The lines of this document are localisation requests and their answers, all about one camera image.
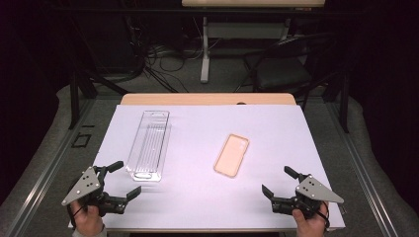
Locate light wooden table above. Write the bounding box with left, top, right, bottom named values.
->
left=74, top=93, right=344, bottom=234

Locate tangle of floor cables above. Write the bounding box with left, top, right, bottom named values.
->
left=125, top=16, right=225, bottom=94

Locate person's right hand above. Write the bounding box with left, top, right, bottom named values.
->
left=292, top=201, right=330, bottom=237

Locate person's left hand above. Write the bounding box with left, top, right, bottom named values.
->
left=69, top=199, right=105, bottom=237

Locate black metal stand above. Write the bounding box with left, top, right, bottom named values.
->
left=67, top=63, right=130, bottom=130
left=321, top=70, right=351, bottom=134

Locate clear plastic tray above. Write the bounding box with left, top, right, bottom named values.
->
left=125, top=110, right=172, bottom=183

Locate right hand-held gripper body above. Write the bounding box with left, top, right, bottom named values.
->
left=271, top=173, right=345, bottom=220

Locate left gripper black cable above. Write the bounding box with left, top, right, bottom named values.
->
left=66, top=202, right=84, bottom=230

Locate peach phone case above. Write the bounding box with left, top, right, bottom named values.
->
left=212, top=133, right=250, bottom=179

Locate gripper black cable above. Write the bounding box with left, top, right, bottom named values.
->
left=315, top=200, right=331, bottom=230
left=66, top=202, right=84, bottom=230

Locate black chair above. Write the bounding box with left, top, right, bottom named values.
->
left=235, top=33, right=334, bottom=102

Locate white-legged background desk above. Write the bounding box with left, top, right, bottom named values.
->
left=181, top=0, right=326, bottom=84

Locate white table mat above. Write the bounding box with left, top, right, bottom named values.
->
left=67, top=104, right=346, bottom=230

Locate aluminium floor rail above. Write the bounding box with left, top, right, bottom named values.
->
left=4, top=98, right=97, bottom=237
left=325, top=98, right=400, bottom=237

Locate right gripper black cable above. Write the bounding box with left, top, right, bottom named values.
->
left=315, top=200, right=331, bottom=230

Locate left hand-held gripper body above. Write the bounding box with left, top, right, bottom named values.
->
left=61, top=165, right=129, bottom=218

